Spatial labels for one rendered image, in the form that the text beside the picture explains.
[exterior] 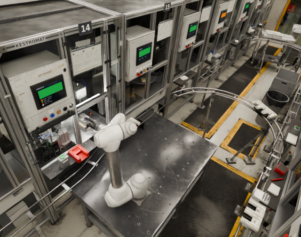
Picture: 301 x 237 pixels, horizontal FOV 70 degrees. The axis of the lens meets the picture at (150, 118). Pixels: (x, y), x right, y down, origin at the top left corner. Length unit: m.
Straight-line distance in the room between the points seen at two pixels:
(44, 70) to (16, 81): 0.19
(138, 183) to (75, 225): 1.16
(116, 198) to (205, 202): 1.48
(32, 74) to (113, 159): 0.81
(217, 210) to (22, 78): 2.56
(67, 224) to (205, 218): 1.63
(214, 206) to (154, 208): 1.14
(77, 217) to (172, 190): 1.22
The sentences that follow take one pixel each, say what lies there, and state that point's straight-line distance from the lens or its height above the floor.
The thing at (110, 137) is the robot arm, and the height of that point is 1.47.
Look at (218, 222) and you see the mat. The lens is 3.01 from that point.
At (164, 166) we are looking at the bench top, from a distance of 2.41.
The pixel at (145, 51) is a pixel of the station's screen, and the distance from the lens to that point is 2.42.
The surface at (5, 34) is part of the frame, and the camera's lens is 1.78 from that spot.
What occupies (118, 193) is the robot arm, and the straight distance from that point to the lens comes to 1.88.
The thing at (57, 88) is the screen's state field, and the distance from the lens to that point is 1.78.
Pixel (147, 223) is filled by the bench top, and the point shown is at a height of 0.68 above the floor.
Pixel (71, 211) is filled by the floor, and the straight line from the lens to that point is 2.95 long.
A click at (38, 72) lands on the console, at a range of 1.68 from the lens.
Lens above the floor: 2.57
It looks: 40 degrees down
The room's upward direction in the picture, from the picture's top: 6 degrees clockwise
